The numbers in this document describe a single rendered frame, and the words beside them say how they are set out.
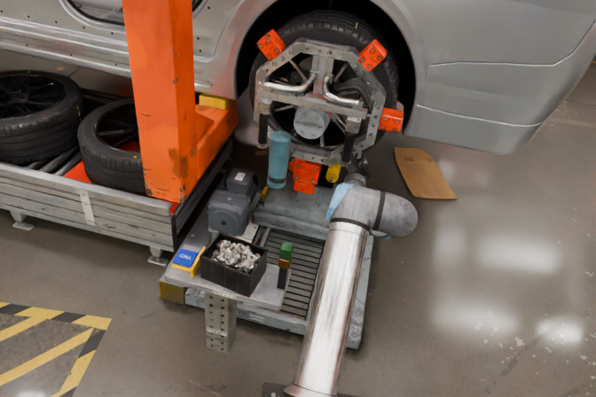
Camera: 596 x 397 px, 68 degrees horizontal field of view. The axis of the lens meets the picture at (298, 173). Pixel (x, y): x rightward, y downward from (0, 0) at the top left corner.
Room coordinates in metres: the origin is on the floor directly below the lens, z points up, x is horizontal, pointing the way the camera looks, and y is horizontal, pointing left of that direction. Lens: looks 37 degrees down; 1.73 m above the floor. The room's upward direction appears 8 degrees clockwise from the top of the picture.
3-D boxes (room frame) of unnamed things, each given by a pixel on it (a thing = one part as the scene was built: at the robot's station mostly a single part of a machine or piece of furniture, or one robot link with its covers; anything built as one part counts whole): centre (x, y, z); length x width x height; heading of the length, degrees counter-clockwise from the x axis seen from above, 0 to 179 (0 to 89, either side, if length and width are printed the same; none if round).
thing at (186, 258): (1.08, 0.37, 0.47); 0.07 x 0.07 x 0.02; 82
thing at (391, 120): (1.64, -0.36, 0.85); 0.09 x 0.08 x 0.07; 82
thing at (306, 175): (1.72, -0.05, 0.48); 0.16 x 0.12 x 0.17; 172
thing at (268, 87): (1.57, 0.07, 1.03); 0.19 x 0.18 x 0.11; 172
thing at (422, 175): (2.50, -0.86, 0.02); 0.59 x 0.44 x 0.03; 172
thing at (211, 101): (1.91, 0.44, 0.71); 0.14 x 0.14 x 0.05; 82
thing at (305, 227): (1.85, -0.07, 0.13); 0.50 x 0.36 x 0.10; 82
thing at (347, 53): (1.68, -0.04, 0.85); 0.54 x 0.07 x 0.54; 82
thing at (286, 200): (1.85, -0.07, 0.32); 0.40 x 0.30 x 0.28; 82
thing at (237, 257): (1.05, 0.18, 0.51); 0.20 x 0.14 x 0.13; 73
